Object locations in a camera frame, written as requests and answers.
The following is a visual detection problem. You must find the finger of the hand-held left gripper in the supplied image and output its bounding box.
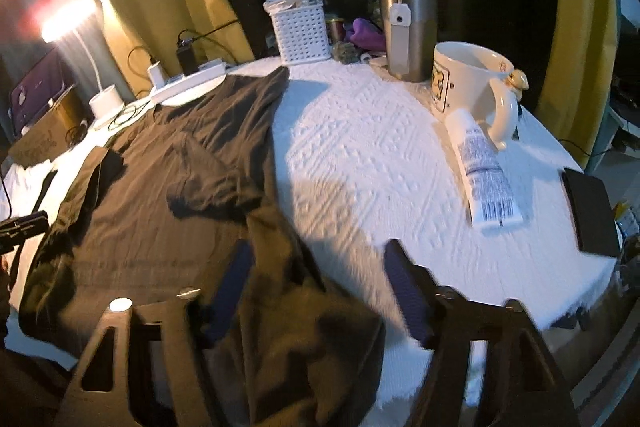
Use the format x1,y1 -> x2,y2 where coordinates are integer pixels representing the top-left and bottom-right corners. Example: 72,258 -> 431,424
0,210 -> 49,255

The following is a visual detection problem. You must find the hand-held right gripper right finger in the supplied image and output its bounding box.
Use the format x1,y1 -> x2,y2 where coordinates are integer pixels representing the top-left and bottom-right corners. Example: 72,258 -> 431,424
382,238 -> 583,427

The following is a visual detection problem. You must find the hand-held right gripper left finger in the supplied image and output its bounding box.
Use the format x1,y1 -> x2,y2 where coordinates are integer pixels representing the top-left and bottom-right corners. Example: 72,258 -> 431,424
60,238 -> 256,427

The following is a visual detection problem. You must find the dark olive t-shirt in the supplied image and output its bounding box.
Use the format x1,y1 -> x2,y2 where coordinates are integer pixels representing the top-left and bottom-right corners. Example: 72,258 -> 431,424
17,67 -> 386,427

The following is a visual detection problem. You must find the white cream tube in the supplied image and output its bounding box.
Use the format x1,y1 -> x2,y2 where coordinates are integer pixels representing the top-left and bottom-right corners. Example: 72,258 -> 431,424
444,108 -> 523,229

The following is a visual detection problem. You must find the purple box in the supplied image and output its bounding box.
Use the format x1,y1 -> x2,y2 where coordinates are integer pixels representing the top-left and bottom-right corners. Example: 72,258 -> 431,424
7,49 -> 70,132

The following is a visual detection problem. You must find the white textured tablecloth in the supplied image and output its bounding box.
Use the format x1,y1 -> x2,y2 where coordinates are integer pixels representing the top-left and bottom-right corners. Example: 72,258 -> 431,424
0,57 -> 623,408

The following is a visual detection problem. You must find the white charger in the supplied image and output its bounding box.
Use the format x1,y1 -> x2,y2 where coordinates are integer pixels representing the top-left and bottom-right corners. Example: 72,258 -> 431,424
146,62 -> 168,88

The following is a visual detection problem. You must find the white power strip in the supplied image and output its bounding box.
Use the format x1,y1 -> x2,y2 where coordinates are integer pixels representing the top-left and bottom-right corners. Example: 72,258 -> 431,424
150,62 -> 228,106

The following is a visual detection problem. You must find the white desk lamp base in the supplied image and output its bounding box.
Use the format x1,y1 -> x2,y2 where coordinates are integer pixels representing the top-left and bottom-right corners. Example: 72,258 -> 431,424
40,0 -> 126,130

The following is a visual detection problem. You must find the white printed mug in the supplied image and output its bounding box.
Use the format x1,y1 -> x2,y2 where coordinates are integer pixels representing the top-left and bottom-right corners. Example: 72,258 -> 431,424
431,42 -> 531,151

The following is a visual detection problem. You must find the black charger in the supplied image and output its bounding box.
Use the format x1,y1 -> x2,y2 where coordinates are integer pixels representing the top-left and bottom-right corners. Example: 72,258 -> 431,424
175,38 -> 200,76

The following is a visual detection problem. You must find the white perforated basket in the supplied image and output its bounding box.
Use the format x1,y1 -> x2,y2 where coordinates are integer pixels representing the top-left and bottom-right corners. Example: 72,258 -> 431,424
270,0 -> 333,65

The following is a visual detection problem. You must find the stainless steel tumbler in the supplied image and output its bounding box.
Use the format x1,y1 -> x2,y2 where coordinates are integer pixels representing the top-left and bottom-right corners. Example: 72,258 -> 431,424
377,0 -> 438,82

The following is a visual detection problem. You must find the purple cloth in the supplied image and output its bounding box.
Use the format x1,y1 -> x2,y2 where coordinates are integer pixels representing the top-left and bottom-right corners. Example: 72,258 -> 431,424
345,18 -> 386,52

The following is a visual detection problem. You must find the white hanging tag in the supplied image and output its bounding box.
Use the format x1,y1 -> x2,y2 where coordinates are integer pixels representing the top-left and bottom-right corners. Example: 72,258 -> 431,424
389,2 -> 412,76

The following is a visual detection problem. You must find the black strap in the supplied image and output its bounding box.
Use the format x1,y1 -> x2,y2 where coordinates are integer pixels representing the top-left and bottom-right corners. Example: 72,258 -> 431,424
30,169 -> 60,215

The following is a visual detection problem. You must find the black charger cable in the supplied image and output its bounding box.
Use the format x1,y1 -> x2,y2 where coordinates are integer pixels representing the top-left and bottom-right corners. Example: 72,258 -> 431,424
177,19 -> 242,46
107,47 -> 157,128

